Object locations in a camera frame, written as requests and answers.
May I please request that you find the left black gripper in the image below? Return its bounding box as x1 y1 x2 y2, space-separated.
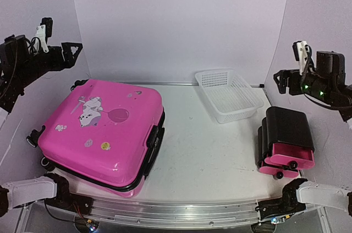
14 41 81 88

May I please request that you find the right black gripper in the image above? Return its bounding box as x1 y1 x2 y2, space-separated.
273 69 332 104

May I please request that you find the pink hard-shell suitcase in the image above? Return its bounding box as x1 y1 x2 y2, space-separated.
26 79 165 198

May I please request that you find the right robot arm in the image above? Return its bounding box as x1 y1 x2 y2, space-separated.
273 45 351 215

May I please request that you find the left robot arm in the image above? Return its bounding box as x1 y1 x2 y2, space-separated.
1 35 83 113

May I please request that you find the white perforated plastic basket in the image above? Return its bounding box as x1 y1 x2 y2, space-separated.
195 69 264 124

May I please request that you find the black and pink drawer organizer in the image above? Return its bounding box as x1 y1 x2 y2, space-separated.
256 106 315 179

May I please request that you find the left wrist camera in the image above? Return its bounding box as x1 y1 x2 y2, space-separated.
33 17 53 53

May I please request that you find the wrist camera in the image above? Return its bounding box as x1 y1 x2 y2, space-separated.
292 41 311 75
33 17 53 53

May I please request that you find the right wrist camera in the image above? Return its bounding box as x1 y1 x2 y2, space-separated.
292 41 311 75

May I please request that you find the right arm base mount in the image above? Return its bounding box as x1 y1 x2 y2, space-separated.
255 198 306 221

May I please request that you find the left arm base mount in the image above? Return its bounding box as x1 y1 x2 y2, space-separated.
44 191 93 215

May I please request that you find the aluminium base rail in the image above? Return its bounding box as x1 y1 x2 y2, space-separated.
24 197 328 228

